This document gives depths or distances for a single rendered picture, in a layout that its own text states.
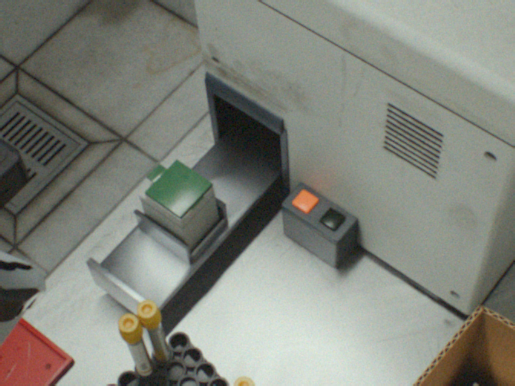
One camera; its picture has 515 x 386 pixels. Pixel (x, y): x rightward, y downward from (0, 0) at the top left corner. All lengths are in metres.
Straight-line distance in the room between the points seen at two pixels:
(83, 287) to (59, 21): 1.41
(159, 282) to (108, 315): 0.06
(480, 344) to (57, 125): 1.45
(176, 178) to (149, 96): 1.29
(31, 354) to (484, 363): 0.37
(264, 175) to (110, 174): 1.14
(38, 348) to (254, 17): 0.34
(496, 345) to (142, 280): 0.29
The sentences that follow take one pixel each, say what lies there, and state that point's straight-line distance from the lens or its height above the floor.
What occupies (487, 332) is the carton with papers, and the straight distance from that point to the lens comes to 0.75.
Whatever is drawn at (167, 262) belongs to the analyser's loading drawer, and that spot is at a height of 0.92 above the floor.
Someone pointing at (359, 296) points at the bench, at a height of 0.88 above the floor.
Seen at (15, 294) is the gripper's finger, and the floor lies 1.11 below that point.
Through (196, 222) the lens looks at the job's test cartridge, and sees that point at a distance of 0.83.
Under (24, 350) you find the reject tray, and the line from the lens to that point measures 0.90.
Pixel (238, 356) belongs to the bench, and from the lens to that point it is 0.87.
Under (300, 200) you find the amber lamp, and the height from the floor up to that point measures 0.93.
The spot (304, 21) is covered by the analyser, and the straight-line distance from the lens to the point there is 0.71.
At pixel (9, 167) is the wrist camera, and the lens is 0.60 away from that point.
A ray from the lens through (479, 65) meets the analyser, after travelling 0.64.
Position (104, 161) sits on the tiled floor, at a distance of 2.04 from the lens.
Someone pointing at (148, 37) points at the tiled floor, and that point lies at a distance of 2.20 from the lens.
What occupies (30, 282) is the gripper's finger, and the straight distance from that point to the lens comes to 0.69.
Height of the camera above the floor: 1.68
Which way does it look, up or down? 59 degrees down
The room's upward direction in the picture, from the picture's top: 6 degrees counter-clockwise
